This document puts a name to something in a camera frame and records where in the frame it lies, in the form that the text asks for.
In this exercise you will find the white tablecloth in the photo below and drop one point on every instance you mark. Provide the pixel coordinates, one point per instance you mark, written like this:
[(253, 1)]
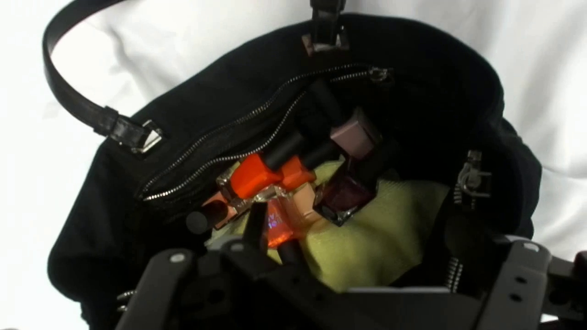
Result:
[(551, 62)]

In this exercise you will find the yellow cloth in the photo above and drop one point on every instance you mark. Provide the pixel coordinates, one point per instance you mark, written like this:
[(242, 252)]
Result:
[(378, 239)]

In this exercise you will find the dark nail polish bottle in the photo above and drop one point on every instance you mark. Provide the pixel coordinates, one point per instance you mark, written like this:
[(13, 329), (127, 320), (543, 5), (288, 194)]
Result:
[(345, 199)]

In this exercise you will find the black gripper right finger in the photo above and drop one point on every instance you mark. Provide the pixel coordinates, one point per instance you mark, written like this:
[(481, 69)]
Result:
[(519, 287)]

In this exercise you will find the nude beige nail polish bottle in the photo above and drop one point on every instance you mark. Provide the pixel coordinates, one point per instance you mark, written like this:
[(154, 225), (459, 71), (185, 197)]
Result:
[(218, 212)]

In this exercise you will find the peach nail polish bottle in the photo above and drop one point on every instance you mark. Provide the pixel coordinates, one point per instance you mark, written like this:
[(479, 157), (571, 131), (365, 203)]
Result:
[(305, 205)]

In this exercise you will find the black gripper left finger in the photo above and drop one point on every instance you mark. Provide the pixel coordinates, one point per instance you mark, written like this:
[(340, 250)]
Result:
[(244, 294)]

